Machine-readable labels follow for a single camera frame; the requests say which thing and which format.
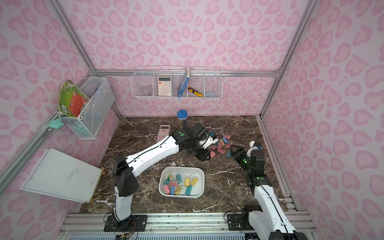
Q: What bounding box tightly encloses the white storage tray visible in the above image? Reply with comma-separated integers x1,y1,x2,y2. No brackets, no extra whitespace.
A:
158,167,205,199

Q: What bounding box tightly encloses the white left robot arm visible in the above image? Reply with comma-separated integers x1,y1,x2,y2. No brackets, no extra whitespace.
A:
104,123,218,233

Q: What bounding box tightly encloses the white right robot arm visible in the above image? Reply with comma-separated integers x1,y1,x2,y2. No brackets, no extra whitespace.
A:
230,141,307,240

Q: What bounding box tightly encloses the blue lid pencil tube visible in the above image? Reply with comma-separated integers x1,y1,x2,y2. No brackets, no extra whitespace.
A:
177,110,189,130

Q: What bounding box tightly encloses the pink calculator on table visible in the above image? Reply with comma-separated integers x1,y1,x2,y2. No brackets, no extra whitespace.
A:
157,125,171,143

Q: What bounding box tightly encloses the yellow utility knife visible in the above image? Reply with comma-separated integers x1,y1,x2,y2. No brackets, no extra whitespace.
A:
188,87,203,98

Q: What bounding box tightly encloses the blue book in shelf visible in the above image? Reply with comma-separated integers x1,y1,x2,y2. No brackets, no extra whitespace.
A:
177,67,190,98

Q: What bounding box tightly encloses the white calculator in shelf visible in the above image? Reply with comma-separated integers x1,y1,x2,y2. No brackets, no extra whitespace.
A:
158,77,172,97

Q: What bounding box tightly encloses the green snack bag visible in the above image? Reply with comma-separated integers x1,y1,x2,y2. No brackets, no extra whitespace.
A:
58,80,90,118

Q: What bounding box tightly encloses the white paper board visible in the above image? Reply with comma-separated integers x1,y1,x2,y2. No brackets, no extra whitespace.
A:
20,149,103,203

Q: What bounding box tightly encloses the white wire wall shelf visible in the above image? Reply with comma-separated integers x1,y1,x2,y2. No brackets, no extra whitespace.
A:
131,66,224,100

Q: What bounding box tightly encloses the white mesh wall basket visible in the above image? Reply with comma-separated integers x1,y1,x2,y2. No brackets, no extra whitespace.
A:
62,77,115,140

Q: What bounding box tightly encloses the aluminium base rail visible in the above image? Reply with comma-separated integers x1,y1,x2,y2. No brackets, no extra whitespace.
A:
59,212,317,235

